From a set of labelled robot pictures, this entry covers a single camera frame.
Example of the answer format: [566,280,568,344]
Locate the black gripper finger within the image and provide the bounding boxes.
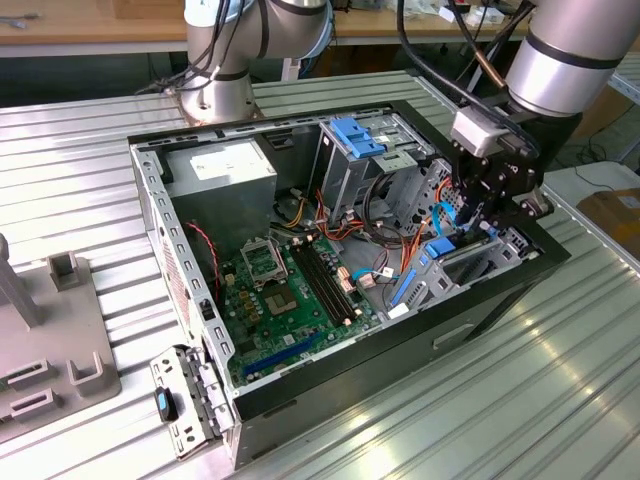
[480,191,555,237]
[455,178,490,234]

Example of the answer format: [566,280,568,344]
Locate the blue data wire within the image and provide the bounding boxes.
[430,201,469,236]

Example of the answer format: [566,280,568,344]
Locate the hard disk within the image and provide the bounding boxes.
[391,223,501,312]

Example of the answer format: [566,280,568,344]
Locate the orange power wire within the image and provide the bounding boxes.
[398,175,456,281]

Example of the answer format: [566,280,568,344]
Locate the grey metal disk bay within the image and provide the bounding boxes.
[387,158,544,321]

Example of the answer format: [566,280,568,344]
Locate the large brown cardboard box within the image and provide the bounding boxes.
[569,84,632,141]

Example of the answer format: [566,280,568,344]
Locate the white side table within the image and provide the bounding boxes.
[542,160,640,201]

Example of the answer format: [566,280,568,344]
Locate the brown labelled cardboard box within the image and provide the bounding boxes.
[576,188,640,261]

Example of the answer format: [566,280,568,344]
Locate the grey metal drive cage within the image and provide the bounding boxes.
[309,110,436,221]

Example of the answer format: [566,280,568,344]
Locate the blue plastic drive latch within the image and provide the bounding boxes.
[329,116,387,159]

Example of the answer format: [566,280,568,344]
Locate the small white box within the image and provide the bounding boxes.
[465,7,504,27]

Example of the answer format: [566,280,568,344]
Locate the black RAM slot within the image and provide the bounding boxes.
[302,238,362,324]
[291,243,346,329]

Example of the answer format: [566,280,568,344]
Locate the metal socket cover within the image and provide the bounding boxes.
[239,238,290,290]

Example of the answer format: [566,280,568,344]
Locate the black open PC case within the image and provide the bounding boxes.
[126,98,572,471]

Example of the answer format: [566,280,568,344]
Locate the green motherboard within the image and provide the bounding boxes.
[217,234,386,389]

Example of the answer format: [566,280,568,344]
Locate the blue expansion slot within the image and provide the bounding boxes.
[243,333,322,376]

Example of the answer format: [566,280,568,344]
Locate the grey power supply unit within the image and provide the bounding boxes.
[162,138,279,261]

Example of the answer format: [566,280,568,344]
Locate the black and blue latch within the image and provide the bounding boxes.
[153,386,180,424]

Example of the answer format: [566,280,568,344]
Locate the grey parts rack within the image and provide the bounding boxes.
[0,232,123,441]

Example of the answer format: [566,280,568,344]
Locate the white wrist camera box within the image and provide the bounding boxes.
[448,107,507,157]

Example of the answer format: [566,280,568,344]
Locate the grey metal frame rack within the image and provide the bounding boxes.
[612,53,640,161]

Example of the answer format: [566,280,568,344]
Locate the black wire loop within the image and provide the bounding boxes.
[360,169,406,247]

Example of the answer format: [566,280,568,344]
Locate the multicolour power wire bundle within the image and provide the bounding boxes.
[272,187,369,254]

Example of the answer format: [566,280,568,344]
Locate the thick black wrist cable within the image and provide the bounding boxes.
[396,0,544,156]

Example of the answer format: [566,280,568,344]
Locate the red and black fan wire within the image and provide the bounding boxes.
[183,222,222,307]

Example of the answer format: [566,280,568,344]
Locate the black base cable bundle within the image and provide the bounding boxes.
[134,0,246,97]

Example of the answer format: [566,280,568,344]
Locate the silver hinged slot bracket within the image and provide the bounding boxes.
[149,343,237,461]

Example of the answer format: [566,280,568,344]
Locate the wooden desk white frame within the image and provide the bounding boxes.
[0,0,531,57]

